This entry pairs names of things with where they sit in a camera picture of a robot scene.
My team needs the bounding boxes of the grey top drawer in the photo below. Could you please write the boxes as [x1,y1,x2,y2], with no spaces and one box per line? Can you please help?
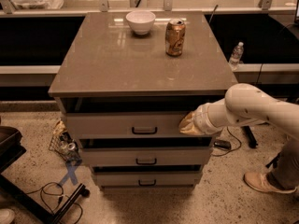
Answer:
[62,111,187,139]

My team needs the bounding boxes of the grey drawer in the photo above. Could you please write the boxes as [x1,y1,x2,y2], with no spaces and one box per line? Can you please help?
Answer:
[79,147,211,167]
[93,172,202,188]
[62,111,187,139]

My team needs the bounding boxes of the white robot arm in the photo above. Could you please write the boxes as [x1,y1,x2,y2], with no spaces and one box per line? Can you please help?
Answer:
[179,83,299,140]

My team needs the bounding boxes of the grey middle drawer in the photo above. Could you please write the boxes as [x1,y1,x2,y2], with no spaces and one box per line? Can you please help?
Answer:
[79,147,211,167]

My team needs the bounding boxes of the grey bottom drawer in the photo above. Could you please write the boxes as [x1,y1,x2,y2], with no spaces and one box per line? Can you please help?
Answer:
[93,172,202,188]

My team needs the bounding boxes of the grey drawer cabinet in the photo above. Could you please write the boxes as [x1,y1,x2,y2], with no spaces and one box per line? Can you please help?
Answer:
[49,11,236,177]

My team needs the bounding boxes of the black power adapter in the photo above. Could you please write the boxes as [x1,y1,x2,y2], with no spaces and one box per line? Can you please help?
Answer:
[214,140,232,150]

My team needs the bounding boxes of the black table leg right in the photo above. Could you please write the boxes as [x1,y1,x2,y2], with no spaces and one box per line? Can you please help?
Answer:
[242,126,258,148]

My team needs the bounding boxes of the clear plastic water bottle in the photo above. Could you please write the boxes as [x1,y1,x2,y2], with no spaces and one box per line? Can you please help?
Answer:
[229,42,244,70]

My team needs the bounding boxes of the tan shoe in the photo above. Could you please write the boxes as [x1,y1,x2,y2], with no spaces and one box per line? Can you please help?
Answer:
[244,172,296,194]

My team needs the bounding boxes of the gold soda can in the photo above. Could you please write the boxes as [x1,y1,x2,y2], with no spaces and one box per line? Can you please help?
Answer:
[165,18,186,56]

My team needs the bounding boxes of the person's leg brown trousers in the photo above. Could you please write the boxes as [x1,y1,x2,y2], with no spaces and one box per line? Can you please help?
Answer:
[269,139,299,189]

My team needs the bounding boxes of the white ceramic bowl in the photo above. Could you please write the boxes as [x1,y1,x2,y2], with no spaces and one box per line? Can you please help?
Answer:
[125,10,156,35]

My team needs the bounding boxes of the black chair base left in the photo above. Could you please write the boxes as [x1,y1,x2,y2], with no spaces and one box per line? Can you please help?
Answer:
[0,125,91,224]

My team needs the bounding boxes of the white shoe tip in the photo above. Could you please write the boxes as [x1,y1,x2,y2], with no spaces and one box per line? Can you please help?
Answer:
[0,209,15,224]

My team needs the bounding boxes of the black floor cable right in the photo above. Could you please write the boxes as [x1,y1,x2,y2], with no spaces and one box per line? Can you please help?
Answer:
[211,126,243,158]

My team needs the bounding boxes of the black floor cable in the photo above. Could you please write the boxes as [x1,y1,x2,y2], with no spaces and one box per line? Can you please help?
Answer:
[211,126,243,158]
[25,181,84,224]

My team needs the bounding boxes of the wire basket with items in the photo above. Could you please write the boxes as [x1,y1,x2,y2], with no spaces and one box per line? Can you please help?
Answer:
[49,120,81,162]

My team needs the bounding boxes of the black floor cable left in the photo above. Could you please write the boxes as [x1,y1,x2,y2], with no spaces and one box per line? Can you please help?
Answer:
[25,181,84,224]

